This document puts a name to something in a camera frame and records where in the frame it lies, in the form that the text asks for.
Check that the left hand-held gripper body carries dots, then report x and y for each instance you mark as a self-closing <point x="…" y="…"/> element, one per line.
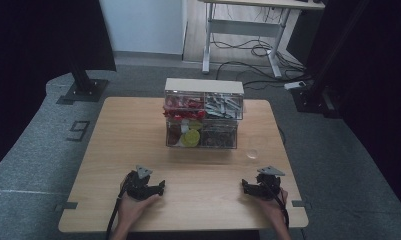
<point x="138" y="186"/>

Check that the black metal stand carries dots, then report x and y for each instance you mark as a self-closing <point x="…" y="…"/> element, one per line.
<point x="321" y="80"/>

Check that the small yellow round capsule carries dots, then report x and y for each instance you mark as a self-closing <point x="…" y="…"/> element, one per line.
<point x="195" y="125"/>

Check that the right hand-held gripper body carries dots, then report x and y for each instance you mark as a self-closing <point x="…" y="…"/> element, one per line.
<point x="269" y="185"/>

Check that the person's right hand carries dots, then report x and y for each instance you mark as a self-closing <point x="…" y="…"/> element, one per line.
<point x="271" y="208"/>

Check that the clear acrylic drawer organizer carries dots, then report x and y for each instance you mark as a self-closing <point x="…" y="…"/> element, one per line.
<point x="204" y="86"/>

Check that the pile of red packets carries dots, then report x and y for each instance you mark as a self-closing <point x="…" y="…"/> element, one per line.
<point x="183" y="108"/>

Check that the dark red round capsule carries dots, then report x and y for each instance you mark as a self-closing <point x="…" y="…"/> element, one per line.
<point x="173" y="131"/>

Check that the black stand with base plate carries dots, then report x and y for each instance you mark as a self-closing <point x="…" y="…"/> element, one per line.
<point x="83" y="83"/>

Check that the grey tape strip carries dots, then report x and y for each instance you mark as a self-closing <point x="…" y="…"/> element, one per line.
<point x="300" y="203"/>
<point x="66" y="206"/>

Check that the large yellow round capsule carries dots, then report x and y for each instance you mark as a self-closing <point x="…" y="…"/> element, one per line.
<point x="190" y="137"/>

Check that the person's left hand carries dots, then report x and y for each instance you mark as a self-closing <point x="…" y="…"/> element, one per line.
<point x="131" y="208"/>

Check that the white desk frame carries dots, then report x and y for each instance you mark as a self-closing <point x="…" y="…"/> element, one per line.
<point x="248" y="20"/>

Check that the dark curtain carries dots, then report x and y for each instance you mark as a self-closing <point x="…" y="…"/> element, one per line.
<point x="44" y="36"/>
<point x="371" y="83"/>

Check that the white power strip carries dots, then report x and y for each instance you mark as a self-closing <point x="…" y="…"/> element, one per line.
<point x="294" y="85"/>

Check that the white round capsule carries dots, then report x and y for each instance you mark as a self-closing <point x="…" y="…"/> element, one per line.
<point x="184" y="128"/>

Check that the pile of dark brown pieces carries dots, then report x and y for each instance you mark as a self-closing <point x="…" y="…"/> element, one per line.
<point x="218" y="135"/>

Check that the pile of grey packets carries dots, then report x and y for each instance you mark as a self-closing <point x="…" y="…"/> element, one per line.
<point x="223" y="106"/>

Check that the clear glass cup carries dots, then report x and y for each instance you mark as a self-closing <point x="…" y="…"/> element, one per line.
<point x="252" y="153"/>

